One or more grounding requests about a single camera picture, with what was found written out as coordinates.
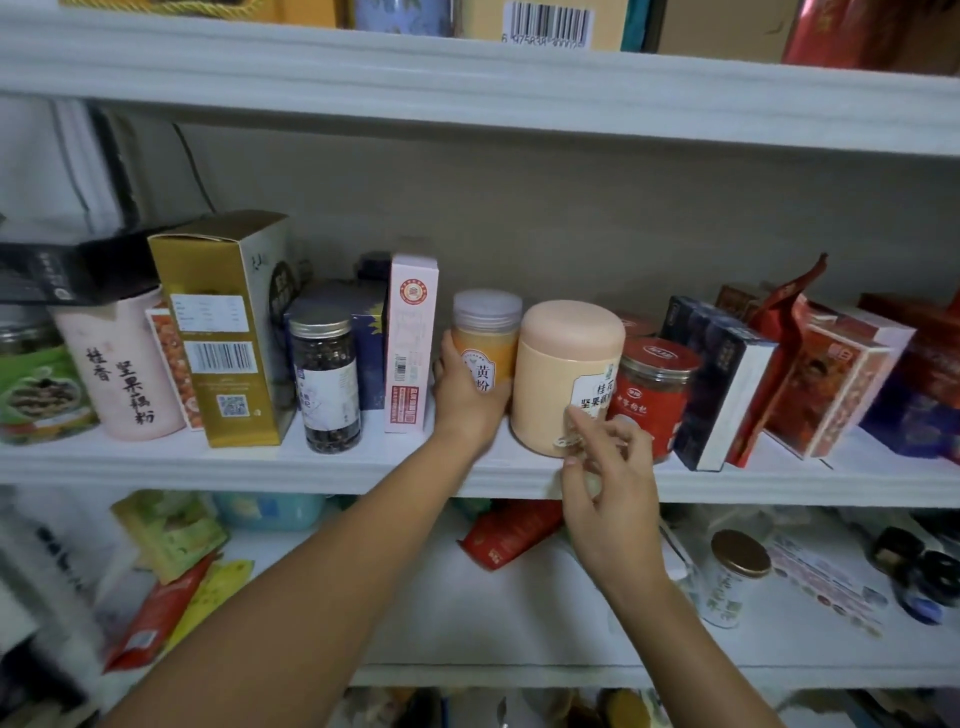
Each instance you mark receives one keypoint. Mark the person's left hand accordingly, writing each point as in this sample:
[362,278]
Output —
[468,405]

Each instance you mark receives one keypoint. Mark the person's right hand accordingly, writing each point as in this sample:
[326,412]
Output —
[615,510]

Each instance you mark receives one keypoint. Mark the clear jar yellow powder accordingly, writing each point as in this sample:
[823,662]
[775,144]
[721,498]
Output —
[488,338]

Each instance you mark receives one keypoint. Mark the beige cylinder canister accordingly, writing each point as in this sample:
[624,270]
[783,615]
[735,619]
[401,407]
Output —
[555,368]

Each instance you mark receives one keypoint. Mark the dark blue moon box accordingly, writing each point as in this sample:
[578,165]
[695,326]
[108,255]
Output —
[371,353]

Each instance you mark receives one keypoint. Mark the red canister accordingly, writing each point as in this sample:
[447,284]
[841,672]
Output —
[660,390]

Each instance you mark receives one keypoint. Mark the dark glass jar silver lid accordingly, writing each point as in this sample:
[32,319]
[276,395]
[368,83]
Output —
[326,383]

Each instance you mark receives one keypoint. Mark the yellow box white label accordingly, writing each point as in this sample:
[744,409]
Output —
[218,330]

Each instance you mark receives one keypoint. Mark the orange patterned box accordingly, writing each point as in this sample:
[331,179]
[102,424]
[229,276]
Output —
[170,360]

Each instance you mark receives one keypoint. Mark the white metal shelving unit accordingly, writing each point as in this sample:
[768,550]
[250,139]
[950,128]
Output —
[450,83]

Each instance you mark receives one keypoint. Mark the small pink canister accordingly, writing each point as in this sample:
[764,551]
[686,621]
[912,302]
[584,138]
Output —
[120,375]

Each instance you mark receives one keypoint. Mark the tall black and yellow box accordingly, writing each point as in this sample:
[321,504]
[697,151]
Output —
[75,267]

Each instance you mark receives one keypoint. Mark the clear green label nut jar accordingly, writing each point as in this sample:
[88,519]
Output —
[42,383]

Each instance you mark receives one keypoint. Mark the person's right forearm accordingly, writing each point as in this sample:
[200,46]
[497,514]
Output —
[690,660]

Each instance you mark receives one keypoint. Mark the person's left forearm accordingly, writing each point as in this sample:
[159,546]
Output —
[300,600]

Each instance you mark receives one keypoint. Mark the red-brown box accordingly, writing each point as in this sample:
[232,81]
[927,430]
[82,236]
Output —
[411,338]

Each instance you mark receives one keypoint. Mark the black box white edge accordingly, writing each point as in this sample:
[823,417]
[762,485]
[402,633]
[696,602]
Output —
[720,375]

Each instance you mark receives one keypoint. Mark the red box white edge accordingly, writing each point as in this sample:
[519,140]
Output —
[833,383]

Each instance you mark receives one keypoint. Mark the red pouch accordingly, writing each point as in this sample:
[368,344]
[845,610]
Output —
[510,533]

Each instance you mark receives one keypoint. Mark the teal plastic basket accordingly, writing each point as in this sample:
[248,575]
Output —
[270,510]

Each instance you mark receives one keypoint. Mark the small dark bottle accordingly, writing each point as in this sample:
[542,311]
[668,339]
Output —
[930,588]
[897,543]

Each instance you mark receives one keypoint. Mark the yellow tag packet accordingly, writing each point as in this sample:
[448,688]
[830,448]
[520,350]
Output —
[213,600]

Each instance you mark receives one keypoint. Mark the green snack packet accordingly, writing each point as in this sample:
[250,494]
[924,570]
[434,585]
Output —
[168,533]

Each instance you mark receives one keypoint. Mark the red snack packet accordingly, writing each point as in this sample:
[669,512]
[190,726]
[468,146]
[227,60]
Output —
[158,615]

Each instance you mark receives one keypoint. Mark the blue glass jar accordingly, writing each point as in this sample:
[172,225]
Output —
[402,14]

